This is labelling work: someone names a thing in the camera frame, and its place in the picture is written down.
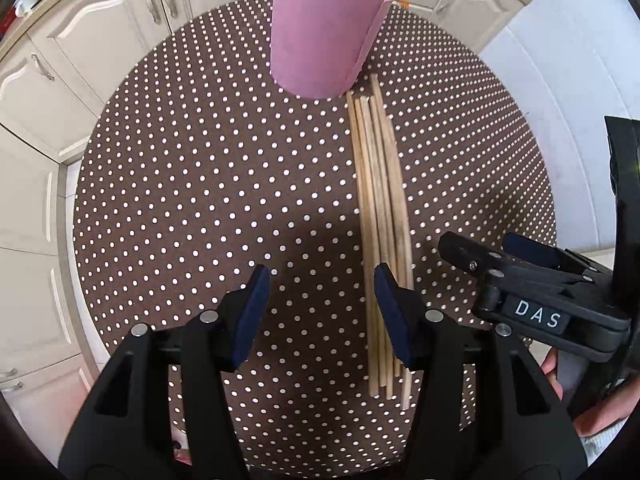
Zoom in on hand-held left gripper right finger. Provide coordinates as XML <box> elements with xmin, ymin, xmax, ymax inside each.
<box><xmin>374</xmin><ymin>262</ymin><xmax>587</xmax><ymax>480</ymax></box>

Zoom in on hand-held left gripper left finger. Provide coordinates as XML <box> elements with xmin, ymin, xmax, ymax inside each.
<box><xmin>59</xmin><ymin>265</ymin><xmax>272</xmax><ymax>480</ymax></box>

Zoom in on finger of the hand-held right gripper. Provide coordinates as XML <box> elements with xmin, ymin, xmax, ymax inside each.
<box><xmin>439</xmin><ymin>232</ymin><xmax>507</xmax><ymax>281</ymax></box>
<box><xmin>502</xmin><ymin>233</ymin><xmax>615</xmax><ymax>281</ymax></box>

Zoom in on bundle of wooden chopsticks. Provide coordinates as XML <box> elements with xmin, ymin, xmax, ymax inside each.
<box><xmin>346</xmin><ymin>74</ymin><xmax>416</xmax><ymax>408</ymax></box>

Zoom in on pink paper cup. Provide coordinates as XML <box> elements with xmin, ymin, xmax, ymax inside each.
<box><xmin>270</xmin><ymin>0</ymin><xmax>400</xmax><ymax>100</ymax></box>

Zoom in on person's right hand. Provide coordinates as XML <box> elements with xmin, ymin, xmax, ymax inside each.
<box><xmin>541</xmin><ymin>347</ymin><xmax>632</xmax><ymax>438</ymax></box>

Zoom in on brown polka dot tablecloth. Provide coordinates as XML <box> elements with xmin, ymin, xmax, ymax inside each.
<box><xmin>72</xmin><ymin>0</ymin><xmax>558</xmax><ymax>476</ymax></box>

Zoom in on cream base kitchen cabinets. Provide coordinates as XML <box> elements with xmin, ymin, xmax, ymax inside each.
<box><xmin>0</xmin><ymin>0</ymin><xmax>537</xmax><ymax>411</ymax></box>

